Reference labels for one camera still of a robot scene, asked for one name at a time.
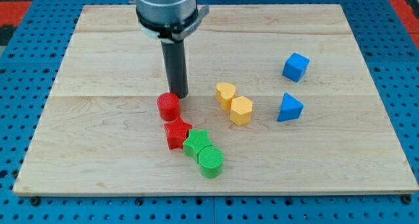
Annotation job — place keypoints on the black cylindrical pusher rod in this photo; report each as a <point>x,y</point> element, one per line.
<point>176,71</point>

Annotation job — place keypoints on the red star block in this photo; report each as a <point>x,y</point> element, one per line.
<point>177,132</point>

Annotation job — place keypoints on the green star block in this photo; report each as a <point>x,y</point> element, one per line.
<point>196,141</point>

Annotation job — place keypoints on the red cylinder block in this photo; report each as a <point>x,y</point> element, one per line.
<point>168,106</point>

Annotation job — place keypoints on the blue triangle block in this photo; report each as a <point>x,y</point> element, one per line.
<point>290,108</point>

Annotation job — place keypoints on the green cylinder block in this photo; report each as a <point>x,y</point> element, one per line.
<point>210,162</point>

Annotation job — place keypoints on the yellow hexagon block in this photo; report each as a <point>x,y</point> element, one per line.
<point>241,110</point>

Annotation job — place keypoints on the blue cube block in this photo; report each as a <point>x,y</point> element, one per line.
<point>295,67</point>

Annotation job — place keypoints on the wooden board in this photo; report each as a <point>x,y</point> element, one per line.
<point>280,102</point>

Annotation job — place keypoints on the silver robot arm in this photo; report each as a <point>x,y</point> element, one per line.
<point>171,22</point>

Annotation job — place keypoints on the yellow heart block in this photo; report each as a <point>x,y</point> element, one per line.
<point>225,92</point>

